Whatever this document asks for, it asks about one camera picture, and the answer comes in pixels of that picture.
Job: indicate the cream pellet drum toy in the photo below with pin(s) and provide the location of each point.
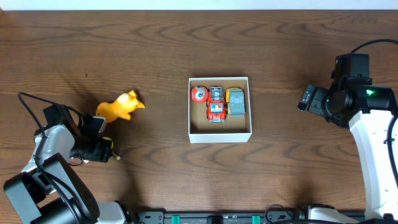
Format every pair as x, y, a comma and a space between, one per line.
117, 157

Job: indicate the yellow grey toy truck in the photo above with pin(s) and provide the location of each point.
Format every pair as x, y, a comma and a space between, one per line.
235, 103

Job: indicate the red toy fire truck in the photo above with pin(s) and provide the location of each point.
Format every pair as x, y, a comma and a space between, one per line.
216, 111

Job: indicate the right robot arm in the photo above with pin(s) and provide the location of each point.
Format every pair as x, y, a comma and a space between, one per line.
370, 113

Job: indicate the white cardboard box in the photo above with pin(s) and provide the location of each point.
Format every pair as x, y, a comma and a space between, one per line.
234, 129

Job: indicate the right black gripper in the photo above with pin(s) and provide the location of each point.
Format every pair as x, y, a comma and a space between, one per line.
316, 106

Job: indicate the orange rubber animal toy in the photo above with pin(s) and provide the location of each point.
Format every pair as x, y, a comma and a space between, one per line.
125, 104

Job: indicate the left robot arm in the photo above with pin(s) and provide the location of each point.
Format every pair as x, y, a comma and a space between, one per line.
48, 190

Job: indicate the red ball toy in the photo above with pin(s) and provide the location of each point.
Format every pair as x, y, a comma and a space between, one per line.
199, 94

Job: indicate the black mounting rail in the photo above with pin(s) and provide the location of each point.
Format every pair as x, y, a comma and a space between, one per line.
310, 213

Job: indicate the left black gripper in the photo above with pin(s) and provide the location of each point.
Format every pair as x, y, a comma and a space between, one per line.
101, 149

